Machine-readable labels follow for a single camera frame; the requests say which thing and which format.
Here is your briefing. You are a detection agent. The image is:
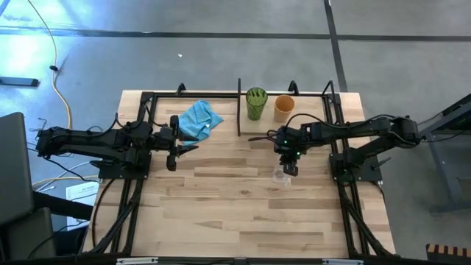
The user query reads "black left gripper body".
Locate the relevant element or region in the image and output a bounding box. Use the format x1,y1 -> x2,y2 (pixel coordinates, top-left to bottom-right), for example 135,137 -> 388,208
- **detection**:
152,115 -> 185,172

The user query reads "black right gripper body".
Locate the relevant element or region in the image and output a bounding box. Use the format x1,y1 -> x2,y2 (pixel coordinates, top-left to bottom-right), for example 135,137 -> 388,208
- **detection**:
272,124 -> 306,166

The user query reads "small clear plastic cup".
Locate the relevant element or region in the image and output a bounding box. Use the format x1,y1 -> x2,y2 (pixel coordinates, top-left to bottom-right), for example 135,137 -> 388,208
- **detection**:
272,167 -> 292,187

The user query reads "orange plastic cup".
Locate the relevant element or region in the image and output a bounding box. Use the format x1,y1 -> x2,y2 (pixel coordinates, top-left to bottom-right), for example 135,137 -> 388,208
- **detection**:
273,94 -> 296,124

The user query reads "green translucent tall cup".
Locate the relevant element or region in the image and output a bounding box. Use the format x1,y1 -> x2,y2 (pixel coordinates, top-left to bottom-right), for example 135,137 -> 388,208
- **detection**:
245,87 -> 269,121

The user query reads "blue microfibre cloth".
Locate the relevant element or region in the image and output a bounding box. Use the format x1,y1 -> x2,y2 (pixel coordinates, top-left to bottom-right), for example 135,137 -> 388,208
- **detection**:
177,99 -> 224,146

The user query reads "white paper box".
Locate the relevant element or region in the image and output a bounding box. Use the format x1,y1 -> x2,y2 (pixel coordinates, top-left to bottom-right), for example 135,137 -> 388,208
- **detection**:
65,181 -> 100,231

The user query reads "dark metal side desk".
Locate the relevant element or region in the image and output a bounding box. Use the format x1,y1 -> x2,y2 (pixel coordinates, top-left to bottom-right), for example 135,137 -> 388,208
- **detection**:
419,93 -> 471,214

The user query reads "dark grey chair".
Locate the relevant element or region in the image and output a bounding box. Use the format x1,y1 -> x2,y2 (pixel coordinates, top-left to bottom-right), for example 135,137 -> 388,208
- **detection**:
0,112 -> 56,261

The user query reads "black flat floor bar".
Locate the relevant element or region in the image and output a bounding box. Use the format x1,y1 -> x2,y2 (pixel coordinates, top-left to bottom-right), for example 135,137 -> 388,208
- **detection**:
0,76 -> 40,88

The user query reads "orange black striped object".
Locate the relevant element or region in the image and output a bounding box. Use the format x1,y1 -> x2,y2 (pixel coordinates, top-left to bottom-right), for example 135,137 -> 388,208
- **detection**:
425,242 -> 471,263

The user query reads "black aluminium table frame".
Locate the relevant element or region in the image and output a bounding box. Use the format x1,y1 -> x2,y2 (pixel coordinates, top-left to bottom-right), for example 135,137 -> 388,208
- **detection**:
79,91 -> 397,265

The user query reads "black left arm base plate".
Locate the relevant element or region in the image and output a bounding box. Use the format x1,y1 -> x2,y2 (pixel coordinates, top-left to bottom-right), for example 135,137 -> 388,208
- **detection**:
97,150 -> 152,180

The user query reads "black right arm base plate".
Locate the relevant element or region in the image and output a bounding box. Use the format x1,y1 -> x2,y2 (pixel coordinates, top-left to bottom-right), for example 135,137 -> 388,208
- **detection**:
330,152 -> 383,184

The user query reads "yellow power cable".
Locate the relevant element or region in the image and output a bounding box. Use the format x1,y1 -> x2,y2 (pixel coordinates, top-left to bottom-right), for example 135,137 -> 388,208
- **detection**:
27,0 -> 73,130

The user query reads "silver metal bracket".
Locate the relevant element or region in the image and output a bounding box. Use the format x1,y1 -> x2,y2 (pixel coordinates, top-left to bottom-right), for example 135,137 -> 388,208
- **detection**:
116,256 -> 159,265
322,258 -> 364,265

